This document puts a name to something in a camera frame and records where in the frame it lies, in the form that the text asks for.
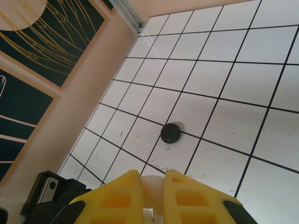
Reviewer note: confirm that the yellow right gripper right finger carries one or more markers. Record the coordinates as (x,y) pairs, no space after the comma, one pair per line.
(194,203)

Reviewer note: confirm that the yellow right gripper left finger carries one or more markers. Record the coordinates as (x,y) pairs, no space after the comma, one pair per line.
(112,203)

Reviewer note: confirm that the white earbud charging case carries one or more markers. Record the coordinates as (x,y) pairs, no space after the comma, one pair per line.
(153,186)

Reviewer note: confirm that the black round charging case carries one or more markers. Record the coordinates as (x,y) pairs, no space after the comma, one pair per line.
(171,133)

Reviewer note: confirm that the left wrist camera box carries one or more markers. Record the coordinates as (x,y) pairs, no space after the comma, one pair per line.
(47,189)

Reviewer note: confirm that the aluminium corner post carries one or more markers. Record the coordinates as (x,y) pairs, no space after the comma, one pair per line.
(130,16)

